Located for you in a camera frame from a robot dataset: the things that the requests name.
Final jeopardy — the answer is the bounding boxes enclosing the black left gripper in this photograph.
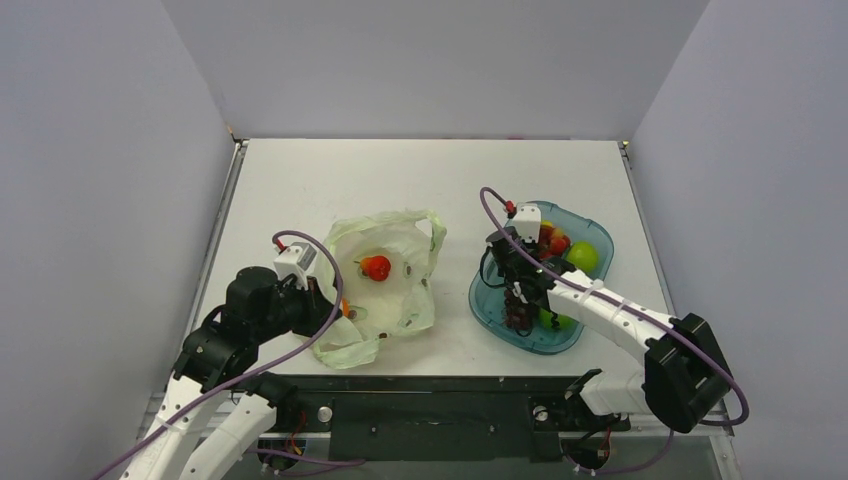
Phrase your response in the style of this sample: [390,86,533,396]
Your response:
[255,273,343,341]

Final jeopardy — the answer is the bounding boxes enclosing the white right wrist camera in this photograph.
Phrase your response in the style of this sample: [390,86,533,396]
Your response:
[511,203,542,244]

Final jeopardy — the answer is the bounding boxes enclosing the dark purple fake grapes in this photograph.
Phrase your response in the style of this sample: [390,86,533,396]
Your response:
[503,289,533,337]

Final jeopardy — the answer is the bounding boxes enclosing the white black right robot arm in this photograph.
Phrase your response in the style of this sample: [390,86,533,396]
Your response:
[486,227,732,433]

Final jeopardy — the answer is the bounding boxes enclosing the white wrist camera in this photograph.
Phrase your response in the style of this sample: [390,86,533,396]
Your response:
[511,203,542,244]
[273,242,318,291]

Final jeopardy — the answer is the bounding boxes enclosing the red fake strawberry bunch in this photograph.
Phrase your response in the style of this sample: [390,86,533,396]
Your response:
[538,221,571,260]

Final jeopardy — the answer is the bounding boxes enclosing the teal plastic tray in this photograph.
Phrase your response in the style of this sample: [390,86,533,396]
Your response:
[469,200,614,355]

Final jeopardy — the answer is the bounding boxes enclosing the green fake apple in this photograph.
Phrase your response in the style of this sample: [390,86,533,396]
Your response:
[565,241,600,274]

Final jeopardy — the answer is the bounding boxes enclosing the light green plastic bag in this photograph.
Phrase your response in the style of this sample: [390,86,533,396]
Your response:
[312,209,447,370]

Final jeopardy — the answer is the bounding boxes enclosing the aluminium frame rail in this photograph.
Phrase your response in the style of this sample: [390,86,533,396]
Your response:
[132,397,737,442]

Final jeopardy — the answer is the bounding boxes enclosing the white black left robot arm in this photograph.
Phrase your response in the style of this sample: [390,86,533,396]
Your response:
[121,266,343,479]

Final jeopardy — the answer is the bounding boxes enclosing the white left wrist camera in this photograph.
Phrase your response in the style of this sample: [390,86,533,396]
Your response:
[273,242,318,291]

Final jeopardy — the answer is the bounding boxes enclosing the green striped fake melon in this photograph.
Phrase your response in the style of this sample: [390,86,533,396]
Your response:
[538,309,574,332]

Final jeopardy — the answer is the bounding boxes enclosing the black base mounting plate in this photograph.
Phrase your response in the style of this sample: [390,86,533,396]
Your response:
[261,375,631,462]

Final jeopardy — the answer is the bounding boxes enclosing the red fake bell pepper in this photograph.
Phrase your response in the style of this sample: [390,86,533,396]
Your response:
[358,255,392,282]

